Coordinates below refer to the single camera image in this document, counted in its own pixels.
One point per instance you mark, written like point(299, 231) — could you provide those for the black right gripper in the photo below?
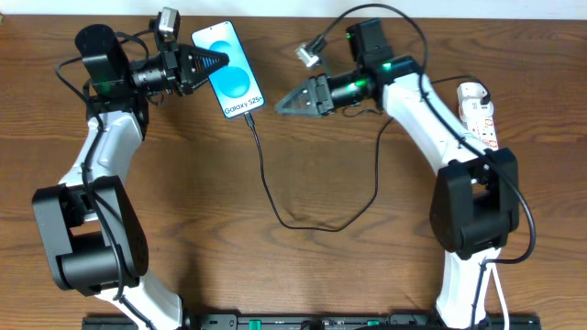
point(322, 93)

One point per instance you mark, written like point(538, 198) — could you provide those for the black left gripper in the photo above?
point(174, 70)

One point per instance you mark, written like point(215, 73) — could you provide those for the blue Galaxy smartphone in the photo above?
point(235, 85)

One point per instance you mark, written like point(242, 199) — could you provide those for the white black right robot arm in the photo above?
point(473, 209)

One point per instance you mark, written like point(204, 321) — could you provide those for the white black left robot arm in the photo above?
point(93, 240)

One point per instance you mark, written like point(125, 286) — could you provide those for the white power strip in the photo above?
point(476, 112)

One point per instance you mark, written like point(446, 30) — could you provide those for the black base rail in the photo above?
point(393, 321)

